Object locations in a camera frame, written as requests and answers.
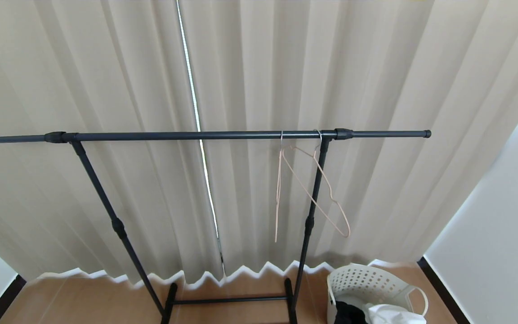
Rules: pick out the black garment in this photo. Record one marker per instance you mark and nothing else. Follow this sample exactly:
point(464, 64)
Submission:
point(349, 314)

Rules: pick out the pink clothes hanger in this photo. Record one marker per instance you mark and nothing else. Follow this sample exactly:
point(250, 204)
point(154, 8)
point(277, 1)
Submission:
point(295, 171)
point(278, 198)

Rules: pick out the black clothes rack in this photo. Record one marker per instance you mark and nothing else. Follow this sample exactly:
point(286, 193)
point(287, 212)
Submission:
point(196, 135)

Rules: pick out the white laundry basket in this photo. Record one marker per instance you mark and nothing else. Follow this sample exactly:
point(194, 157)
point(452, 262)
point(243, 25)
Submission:
point(367, 279)

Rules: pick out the beige curtain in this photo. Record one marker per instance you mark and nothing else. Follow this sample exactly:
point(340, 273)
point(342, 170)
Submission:
point(83, 67)

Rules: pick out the white garment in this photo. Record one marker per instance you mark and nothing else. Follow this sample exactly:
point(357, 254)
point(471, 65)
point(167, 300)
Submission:
point(391, 315)

